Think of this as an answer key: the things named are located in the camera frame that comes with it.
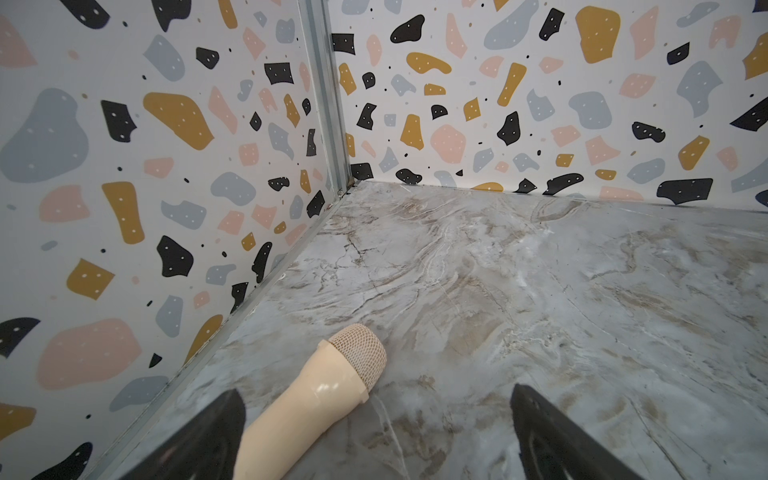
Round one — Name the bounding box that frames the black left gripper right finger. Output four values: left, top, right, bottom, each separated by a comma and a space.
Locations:
510, 384, 639, 479

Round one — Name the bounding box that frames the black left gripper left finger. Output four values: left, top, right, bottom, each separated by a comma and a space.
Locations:
122, 389, 246, 480

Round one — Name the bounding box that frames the beige toy microphone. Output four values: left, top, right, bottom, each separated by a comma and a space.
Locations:
234, 324, 387, 479

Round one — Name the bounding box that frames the aluminium corner post left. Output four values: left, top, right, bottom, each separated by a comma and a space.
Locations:
298, 0, 353, 198

